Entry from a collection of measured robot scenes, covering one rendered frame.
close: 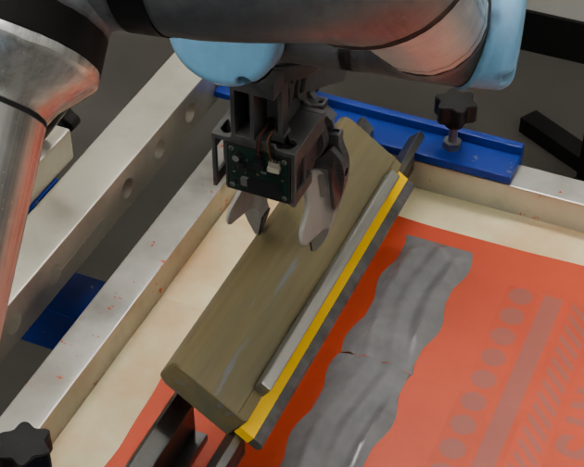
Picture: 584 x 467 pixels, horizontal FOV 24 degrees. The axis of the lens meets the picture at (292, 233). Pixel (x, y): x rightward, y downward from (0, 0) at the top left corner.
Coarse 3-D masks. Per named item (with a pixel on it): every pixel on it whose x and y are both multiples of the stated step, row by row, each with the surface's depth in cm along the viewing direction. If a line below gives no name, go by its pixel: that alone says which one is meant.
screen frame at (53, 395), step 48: (192, 192) 136; (480, 192) 139; (528, 192) 136; (576, 192) 136; (144, 240) 130; (192, 240) 133; (144, 288) 125; (96, 336) 121; (48, 384) 116; (0, 432) 112
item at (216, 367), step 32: (352, 128) 129; (352, 160) 127; (384, 160) 129; (352, 192) 124; (288, 224) 118; (352, 224) 122; (256, 256) 114; (288, 256) 116; (320, 256) 118; (224, 288) 111; (256, 288) 113; (288, 288) 115; (224, 320) 109; (256, 320) 111; (288, 320) 113; (192, 352) 106; (224, 352) 108; (256, 352) 109; (192, 384) 105; (224, 384) 106; (224, 416) 106
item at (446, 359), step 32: (416, 224) 138; (384, 256) 134; (480, 256) 134; (512, 256) 134; (544, 256) 134; (480, 288) 130; (544, 288) 130; (576, 288) 130; (352, 320) 127; (448, 320) 127; (480, 320) 127; (448, 352) 124; (448, 384) 121
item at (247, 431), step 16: (400, 176) 131; (384, 208) 127; (368, 240) 124; (352, 256) 122; (336, 288) 119; (320, 320) 116; (304, 336) 114; (304, 352) 114; (288, 368) 112; (272, 400) 109; (256, 416) 108; (240, 432) 107; (256, 432) 107
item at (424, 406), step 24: (312, 384) 121; (408, 384) 121; (432, 384) 121; (144, 408) 119; (288, 408) 119; (408, 408) 119; (432, 408) 119; (144, 432) 117; (216, 432) 117; (288, 432) 117; (408, 432) 117; (432, 432) 117; (120, 456) 115; (264, 456) 115; (384, 456) 115; (408, 456) 115
